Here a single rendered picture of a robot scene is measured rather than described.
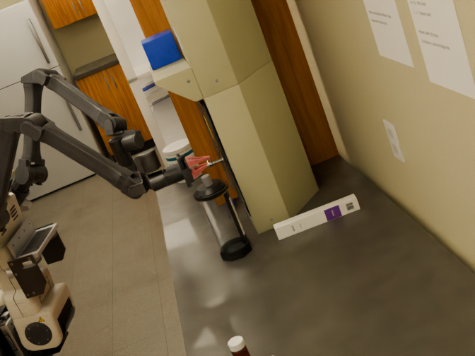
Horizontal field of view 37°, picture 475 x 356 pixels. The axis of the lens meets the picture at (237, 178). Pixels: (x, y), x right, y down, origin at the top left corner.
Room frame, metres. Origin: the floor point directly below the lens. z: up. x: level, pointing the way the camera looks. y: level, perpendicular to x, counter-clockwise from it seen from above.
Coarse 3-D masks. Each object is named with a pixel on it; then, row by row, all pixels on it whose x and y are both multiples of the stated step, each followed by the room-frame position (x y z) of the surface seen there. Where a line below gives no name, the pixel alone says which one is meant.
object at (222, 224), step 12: (216, 192) 1.91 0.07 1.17; (204, 204) 1.92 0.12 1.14; (216, 204) 1.91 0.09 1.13; (216, 216) 1.91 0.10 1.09; (228, 216) 1.91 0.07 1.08; (216, 228) 1.92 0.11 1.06; (228, 228) 1.91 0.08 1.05; (216, 240) 1.94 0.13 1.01; (228, 240) 1.91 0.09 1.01; (240, 240) 1.92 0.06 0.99; (228, 252) 1.91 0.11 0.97
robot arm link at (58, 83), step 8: (40, 72) 2.68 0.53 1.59; (40, 80) 2.67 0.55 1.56; (48, 80) 2.67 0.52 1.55; (56, 80) 2.67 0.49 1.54; (64, 80) 2.68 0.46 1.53; (48, 88) 2.68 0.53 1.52; (56, 88) 2.66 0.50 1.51; (64, 88) 2.64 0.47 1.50; (72, 88) 2.62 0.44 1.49; (64, 96) 2.63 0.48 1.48; (72, 96) 2.61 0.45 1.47; (80, 96) 2.58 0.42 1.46; (88, 96) 2.61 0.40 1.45; (72, 104) 2.60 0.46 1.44; (80, 104) 2.58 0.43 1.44; (88, 104) 2.55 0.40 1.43; (96, 104) 2.55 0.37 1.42; (88, 112) 2.54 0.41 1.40; (96, 112) 2.52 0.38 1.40; (104, 112) 2.49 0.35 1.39; (112, 112) 2.53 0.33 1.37; (96, 120) 2.50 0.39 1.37; (104, 120) 2.48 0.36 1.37; (112, 120) 2.46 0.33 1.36; (120, 120) 2.48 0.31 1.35; (104, 128) 2.48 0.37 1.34; (120, 128) 2.47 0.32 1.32
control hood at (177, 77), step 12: (180, 60) 2.20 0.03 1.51; (156, 72) 2.16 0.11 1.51; (168, 72) 2.08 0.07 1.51; (180, 72) 2.02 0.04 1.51; (192, 72) 2.02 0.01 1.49; (156, 84) 2.01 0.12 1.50; (168, 84) 2.02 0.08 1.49; (180, 84) 2.02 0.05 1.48; (192, 84) 2.02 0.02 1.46; (192, 96) 2.02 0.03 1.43
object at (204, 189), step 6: (204, 174) 1.96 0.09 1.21; (204, 180) 1.94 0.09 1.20; (210, 180) 1.94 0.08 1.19; (216, 180) 1.96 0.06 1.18; (198, 186) 1.97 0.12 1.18; (204, 186) 1.95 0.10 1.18; (210, 186) 1.93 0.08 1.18; (216, 186) 1.92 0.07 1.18; (222, 186) 1.93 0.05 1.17; (198, 192) 1.94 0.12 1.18; (204, 192) 1.92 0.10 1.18; (210, 192) 1.91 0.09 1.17
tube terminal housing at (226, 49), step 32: (160, 0) 2.25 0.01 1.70; (192, 0) 2.02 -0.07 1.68; (224, 0) 2.08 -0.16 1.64; (192, 32) 2.02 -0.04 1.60; (224, 32) 2.04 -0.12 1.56; (256, 32) 2.15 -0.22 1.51; (192, 64) 2.02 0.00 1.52; (224, 64) 2.02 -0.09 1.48; (256, 64) 2.11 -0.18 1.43; (224, 96) 2.02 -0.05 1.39; (256, 96) 2.07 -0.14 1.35; (224, 128) 2.02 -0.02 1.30; (256, 128) 2.03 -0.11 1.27; (288, 128) 2.14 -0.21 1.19; (256, 160) 2.02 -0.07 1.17; (288, 160) 2.10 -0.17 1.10; (256, 192) 2.02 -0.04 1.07; (288, 192) 2.05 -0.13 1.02; (256, 224) 2.02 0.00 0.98
